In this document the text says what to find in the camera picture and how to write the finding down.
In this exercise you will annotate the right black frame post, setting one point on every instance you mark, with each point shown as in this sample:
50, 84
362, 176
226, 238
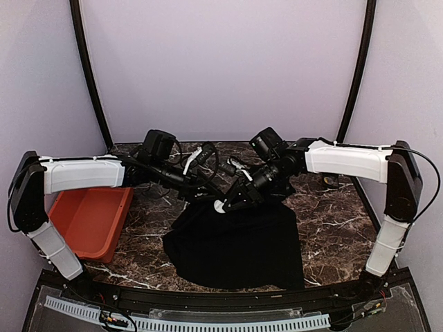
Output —
370, 12

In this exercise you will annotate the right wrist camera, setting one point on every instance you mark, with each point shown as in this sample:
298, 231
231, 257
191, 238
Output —
234, 167

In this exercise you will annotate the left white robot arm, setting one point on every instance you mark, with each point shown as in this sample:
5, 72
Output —
38, 176

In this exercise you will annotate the black t-shirt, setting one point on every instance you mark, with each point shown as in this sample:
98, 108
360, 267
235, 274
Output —
247, 248

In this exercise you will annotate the left black frame post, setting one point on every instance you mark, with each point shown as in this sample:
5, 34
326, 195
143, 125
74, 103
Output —
85, 60

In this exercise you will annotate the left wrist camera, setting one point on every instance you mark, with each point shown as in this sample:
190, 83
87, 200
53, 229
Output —
198, 157

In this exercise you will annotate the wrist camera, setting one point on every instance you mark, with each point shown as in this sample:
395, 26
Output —
234, 167
198, 157

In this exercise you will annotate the black frame post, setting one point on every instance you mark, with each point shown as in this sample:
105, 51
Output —
370, 12
85, 60

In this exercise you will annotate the white slotted cable duct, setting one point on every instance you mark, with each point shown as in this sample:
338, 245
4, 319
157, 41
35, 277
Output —
169, 320

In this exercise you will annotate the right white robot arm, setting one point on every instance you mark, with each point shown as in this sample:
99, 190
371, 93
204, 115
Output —
392, 165

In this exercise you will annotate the orange plastic bin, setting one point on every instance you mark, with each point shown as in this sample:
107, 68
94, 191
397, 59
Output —
91, 220

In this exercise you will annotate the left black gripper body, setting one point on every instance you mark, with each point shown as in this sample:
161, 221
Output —
190, 190

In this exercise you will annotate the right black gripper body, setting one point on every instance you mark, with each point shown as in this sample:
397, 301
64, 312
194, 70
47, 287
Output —
250, 190

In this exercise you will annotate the black front rail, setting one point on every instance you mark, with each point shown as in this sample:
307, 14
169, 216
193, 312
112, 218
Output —
337, 299

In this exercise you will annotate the black display stand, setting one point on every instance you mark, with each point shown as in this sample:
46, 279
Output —
330, 181

